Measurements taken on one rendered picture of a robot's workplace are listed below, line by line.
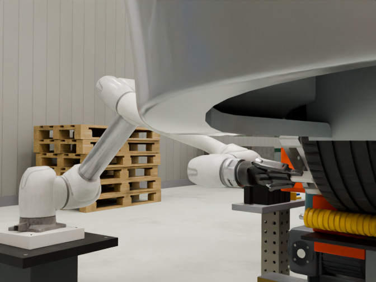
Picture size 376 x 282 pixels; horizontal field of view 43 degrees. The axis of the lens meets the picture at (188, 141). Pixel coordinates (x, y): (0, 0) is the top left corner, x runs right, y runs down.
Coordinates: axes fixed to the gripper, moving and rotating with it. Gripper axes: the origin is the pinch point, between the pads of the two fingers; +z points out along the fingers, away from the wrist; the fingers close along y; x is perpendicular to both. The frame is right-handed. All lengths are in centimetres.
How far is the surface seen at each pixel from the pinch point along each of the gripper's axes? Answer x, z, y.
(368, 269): -7.4, 11.5, -30.1
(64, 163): 111, -383, -129
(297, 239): 11, -26, -50
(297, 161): 3.5, -2.7, 2.0
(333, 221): -4.2, 5.7, -13.3
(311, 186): 3.3, -1.8, -7.9
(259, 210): 27, -53, -55
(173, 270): 9, -125, -99
